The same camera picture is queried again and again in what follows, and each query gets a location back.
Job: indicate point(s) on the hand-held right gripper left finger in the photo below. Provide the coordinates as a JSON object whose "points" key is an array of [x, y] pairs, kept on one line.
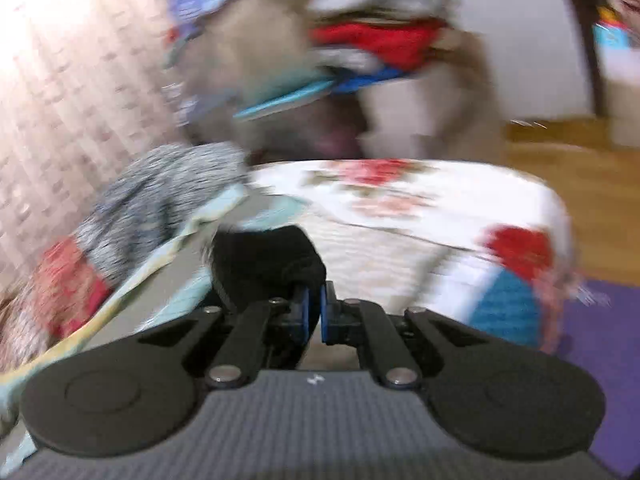
{"points": [[301, 312]]}

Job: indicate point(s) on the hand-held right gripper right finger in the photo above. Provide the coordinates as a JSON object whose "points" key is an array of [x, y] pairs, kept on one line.
{"points": [[325, 312]]}

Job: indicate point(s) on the black pants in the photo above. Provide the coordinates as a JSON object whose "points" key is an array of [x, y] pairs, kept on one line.
{"points": [[265, 262]]}

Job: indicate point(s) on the chevron striped quilt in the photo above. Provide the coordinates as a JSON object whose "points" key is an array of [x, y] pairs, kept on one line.
{"points": [[180, 280]]}

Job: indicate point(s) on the white floral bedspread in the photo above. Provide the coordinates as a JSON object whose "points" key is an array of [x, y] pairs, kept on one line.
{"points": [[420, 220]]}

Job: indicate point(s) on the grey and red patchwork blanket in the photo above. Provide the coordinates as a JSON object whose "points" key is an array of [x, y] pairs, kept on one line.
{"points": [[140, 210]]}

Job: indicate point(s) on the blue cloth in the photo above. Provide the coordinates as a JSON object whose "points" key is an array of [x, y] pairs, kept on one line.
{"points": [[295, 92]]}

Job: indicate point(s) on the pile of clothes on chair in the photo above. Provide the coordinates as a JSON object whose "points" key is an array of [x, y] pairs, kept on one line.
{"points": [[250, 40]]}

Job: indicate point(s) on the purple floor mat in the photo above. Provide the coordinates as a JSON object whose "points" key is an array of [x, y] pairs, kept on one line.
{"points": [[602, 330]]}

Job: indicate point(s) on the red garment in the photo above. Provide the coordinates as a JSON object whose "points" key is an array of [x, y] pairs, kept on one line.
{"points": [[385, 40]]}

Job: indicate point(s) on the patterned light curtain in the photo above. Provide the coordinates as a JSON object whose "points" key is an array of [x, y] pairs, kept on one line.
{"points": [[75, 85]]}

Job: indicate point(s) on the dark door frame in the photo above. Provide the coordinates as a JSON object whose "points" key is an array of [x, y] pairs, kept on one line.
{"points": [[582, 30]]}

